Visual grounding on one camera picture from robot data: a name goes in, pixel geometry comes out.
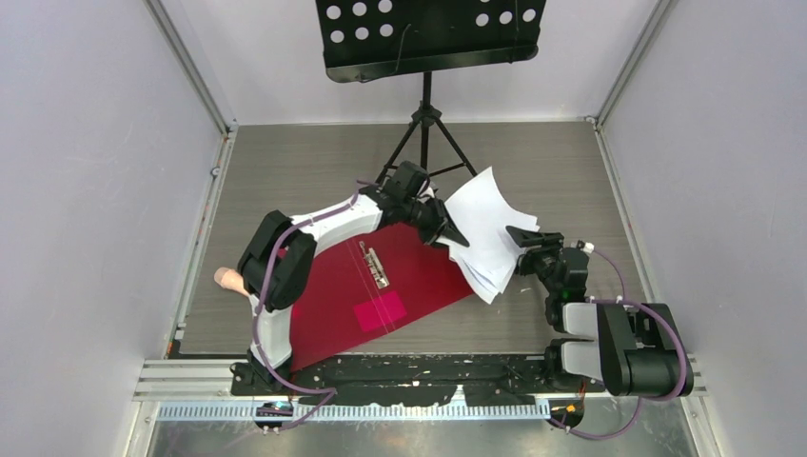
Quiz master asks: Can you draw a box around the stack of white paper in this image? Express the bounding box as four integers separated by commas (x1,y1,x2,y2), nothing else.
438,167,540,305

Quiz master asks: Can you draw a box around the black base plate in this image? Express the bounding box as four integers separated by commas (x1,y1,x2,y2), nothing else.
229,353,604,407

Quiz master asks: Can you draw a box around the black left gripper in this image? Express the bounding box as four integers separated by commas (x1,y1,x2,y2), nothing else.
401,196,469,251

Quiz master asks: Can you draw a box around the aluminium frame rail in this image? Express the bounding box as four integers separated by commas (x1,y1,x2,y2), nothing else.
156,400,551,423

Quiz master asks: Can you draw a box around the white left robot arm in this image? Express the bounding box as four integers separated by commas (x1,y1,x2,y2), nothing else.
236,161,470,394

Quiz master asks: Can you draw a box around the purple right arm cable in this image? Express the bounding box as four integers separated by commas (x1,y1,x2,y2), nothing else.
548,239,690,442

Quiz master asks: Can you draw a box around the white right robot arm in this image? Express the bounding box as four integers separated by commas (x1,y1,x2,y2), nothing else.
506,227,695,401

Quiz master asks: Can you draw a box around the red plastic folder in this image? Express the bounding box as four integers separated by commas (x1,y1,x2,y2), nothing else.
290,224,472,370

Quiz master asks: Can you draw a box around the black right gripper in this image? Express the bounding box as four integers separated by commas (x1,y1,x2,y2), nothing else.
502,226,564,296

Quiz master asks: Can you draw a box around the metal folder clip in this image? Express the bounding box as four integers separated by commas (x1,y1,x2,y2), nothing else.
359,241,390,289

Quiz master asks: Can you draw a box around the pink plastic cylinder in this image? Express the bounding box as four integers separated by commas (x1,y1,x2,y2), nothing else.
214,268,250,297

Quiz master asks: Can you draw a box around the black music stand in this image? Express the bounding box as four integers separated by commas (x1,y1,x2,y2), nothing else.
315,0,546,182

